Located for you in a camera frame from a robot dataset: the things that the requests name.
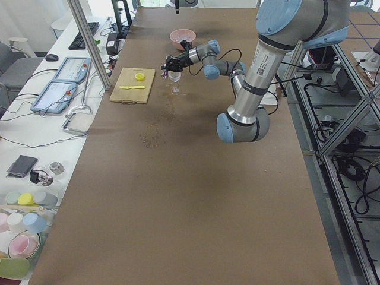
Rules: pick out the aluminium frame post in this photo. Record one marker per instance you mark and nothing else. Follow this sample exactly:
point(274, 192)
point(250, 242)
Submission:
point(82, 24)

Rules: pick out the black clip with keyring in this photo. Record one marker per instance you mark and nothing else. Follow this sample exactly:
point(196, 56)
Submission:
point(41, 177)

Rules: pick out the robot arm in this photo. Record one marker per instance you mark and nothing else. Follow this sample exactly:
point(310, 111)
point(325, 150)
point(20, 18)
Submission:
point(281, 25)

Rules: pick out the lemon slice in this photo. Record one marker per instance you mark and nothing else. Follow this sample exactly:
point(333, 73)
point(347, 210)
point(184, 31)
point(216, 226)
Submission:
point(139, 76)

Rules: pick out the pink cup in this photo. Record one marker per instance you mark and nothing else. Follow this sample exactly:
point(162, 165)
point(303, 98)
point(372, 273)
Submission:
point(4, 223)

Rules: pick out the upper teach pendant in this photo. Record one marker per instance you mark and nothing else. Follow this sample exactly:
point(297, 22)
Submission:
point(73, 69)

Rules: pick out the wooden cutting board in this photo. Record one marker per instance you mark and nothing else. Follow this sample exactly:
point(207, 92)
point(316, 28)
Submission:
point(126, 78)

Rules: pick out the green cup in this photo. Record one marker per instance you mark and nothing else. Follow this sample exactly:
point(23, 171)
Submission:
point(12, 198)

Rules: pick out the grey cup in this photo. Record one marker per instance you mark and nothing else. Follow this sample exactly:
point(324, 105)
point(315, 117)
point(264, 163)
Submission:
point(45, 199)

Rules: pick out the teach pendant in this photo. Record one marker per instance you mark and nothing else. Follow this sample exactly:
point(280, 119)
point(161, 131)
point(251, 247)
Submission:
point(73, 69)
point(55, 97)

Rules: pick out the clear wine glass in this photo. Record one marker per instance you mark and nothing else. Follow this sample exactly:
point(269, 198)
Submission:
point(175, 78)

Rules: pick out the grey office chair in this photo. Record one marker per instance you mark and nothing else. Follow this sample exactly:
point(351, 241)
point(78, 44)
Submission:
point(17, 66)

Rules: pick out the yellow plastic knife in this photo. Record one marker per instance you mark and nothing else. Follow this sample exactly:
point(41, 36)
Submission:
point(136, 87)

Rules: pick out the black power adapter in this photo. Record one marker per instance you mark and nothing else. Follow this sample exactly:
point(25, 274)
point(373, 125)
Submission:
point(112, 44)

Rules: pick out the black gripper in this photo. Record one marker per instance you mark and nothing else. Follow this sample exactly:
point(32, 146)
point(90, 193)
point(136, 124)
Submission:
point(180, 60)

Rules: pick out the blue cup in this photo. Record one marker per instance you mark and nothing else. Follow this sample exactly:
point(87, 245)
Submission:
point(34, 223)

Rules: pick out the grey folded cloth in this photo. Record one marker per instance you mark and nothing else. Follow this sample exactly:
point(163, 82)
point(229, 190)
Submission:
point(22, 166)

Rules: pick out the steel bottle cap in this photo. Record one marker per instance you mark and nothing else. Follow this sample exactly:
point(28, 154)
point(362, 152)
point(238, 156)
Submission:
point(57, 168)

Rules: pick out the yellow cup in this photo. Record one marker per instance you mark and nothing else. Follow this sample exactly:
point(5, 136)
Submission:
point(26, 199)

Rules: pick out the lower teach pendant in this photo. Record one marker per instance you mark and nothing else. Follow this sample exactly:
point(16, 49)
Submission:
point(55, 97)

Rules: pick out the black computer mouse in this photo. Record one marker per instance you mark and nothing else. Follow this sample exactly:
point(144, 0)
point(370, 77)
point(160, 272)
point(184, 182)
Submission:
point(51, 57)

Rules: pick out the pile of ice cubes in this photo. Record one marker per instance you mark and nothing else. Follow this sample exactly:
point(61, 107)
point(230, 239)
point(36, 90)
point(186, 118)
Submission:
point(181, 35)

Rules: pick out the brown table mat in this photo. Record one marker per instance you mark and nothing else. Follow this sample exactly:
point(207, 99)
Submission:
point(157, 198)

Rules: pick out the green plate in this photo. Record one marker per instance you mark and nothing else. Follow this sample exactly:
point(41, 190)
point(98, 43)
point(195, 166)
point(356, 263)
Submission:
point(14, 268)

